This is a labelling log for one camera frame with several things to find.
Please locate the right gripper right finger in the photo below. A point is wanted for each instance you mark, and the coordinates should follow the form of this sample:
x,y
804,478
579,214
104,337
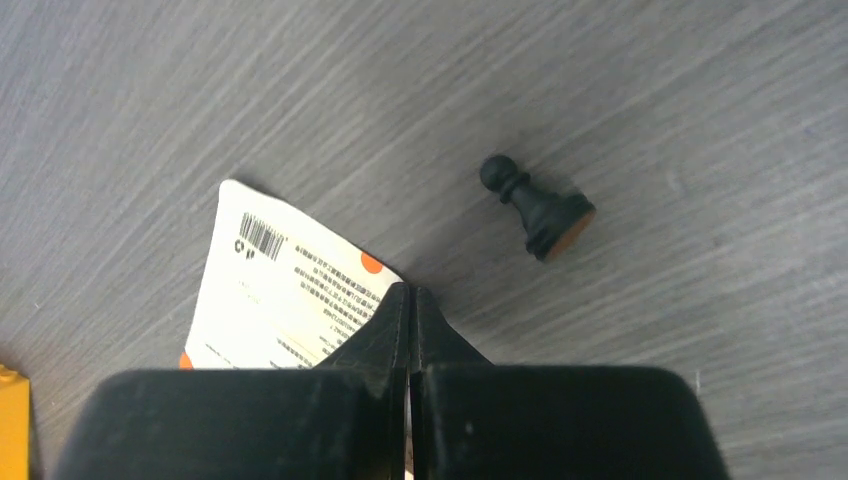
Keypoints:
x,y
474,419

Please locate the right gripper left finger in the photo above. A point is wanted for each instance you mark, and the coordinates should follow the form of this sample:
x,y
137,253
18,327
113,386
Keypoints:
x,y
343,419

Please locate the black chess pawn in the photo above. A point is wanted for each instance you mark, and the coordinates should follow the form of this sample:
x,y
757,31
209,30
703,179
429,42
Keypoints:
x,y
552,221

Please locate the yellow toy block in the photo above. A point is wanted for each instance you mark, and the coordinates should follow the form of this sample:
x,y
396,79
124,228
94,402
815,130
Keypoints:
x,y
15,425

